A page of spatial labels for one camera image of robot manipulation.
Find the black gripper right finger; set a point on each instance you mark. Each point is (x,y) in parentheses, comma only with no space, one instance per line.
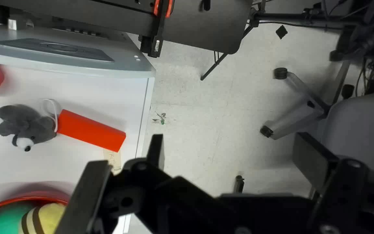
(313,159)

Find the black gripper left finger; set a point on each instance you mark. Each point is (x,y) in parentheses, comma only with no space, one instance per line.
(155,150)

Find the grey plush bear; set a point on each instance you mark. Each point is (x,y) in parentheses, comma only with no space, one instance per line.
(26,126)

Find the red bowl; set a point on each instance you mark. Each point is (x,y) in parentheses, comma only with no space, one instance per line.
(37,198)

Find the grey office chair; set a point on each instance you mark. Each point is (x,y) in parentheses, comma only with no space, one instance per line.
(348,124)

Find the orange rectangular block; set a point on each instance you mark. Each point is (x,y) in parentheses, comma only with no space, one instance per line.
(90,131)

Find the white toy cabinet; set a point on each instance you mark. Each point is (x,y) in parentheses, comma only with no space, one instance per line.
(66,98)

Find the yellow striped plush ball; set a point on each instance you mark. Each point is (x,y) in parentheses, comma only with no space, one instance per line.
(41,219)

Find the orange black clamp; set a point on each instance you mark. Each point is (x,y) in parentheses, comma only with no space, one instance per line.
(152,44)

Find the green plush toy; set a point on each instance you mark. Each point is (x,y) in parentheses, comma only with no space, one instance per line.
(10,217)

